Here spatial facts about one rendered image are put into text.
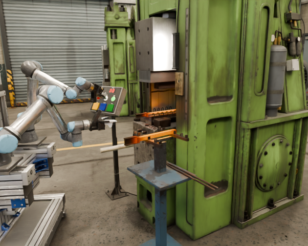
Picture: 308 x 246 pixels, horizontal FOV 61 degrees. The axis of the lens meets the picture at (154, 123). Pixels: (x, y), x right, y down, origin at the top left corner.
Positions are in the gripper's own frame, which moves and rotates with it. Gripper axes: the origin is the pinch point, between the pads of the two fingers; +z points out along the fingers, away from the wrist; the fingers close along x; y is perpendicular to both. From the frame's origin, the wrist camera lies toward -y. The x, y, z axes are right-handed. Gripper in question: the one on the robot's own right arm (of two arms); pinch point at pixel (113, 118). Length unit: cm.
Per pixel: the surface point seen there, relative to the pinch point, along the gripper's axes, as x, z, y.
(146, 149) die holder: 8.7, 24.7, 28.4
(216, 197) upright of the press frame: 48, 69, 68
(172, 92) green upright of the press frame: -19, 70, -14
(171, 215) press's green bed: 21, 41, 90
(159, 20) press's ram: 12, 37, -74
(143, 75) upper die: -5.1, 30.7, -32.1
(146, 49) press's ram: 3, 31, -53
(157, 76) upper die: 7.4, 37.0, -31.5
